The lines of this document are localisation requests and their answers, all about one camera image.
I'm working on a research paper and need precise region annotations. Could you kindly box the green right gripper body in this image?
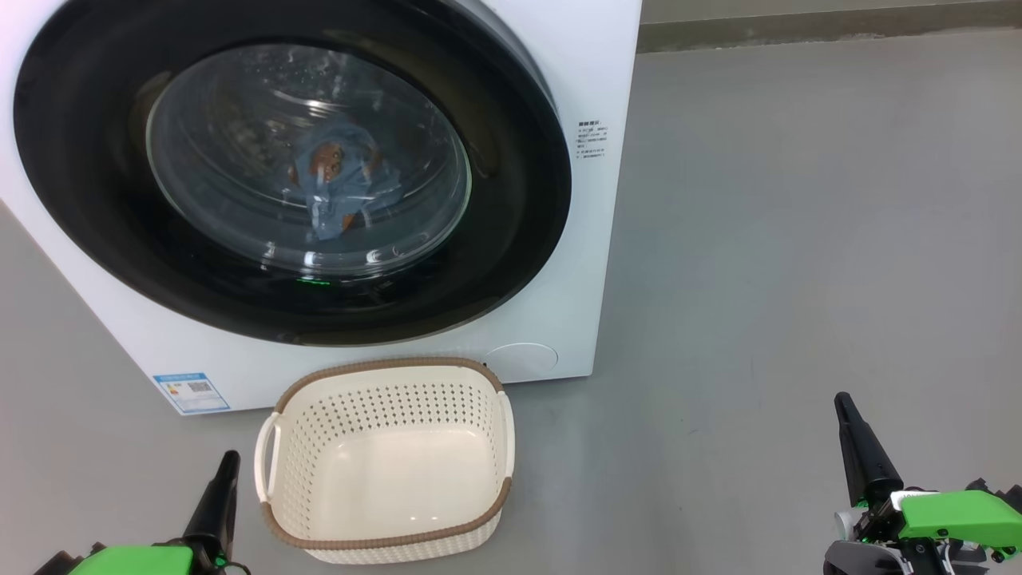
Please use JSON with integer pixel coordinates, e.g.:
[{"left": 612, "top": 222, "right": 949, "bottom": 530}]
[{"left": 822, "top": 479, "right": 1022, "bottom": 575}]

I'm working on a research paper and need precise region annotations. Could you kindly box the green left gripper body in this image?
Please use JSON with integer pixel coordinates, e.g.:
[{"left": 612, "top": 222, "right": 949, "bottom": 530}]
[{"left": 32, "top": 539, "right": 250, "bottom": 575}]

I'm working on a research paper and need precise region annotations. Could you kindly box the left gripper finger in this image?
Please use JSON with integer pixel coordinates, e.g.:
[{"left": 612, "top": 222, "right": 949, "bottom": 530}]
[{"left": 184, "top": 450, "right": 242, "bottom": 560}]

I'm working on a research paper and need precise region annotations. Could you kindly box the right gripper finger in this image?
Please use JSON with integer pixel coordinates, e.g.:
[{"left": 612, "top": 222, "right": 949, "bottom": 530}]
[{"left": 834, "top": 391, "right": 905, "bottom": 509}]

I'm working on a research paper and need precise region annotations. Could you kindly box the dark round washer door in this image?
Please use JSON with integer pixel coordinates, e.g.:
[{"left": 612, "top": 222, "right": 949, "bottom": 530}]
[{"left": 14, "top": 0, "right": 573, "bottom": 347}]

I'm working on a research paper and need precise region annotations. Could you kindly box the blue patterned cloth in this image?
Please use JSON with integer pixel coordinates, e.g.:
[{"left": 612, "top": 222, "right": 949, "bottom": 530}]
[{"left": 287, "top": 120, "right": 404, "bottom": 244}]

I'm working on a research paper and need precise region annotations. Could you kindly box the white front-load washing machine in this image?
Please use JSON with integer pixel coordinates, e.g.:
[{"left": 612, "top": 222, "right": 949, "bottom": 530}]
[{"left": 0, "top": 0, "right": 644, "bottom": 416}]

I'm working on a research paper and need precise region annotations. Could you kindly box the blue energy label sticker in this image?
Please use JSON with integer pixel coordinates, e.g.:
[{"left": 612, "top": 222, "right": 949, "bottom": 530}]
[{"left": 153, "top": 372, "right": 231, "bottom": 414}]

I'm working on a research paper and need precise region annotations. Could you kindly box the cream perforated laundry basket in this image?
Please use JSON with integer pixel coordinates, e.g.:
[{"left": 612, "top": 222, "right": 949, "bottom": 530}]
[{"left": 254, "top": 357, "right": 516, "bottom": 565}]

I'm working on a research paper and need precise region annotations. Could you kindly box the round white filter cover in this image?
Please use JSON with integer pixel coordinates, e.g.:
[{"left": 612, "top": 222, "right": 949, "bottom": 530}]
[{"left": 483, "top": 343, "right": 560, "bottom": 380}]

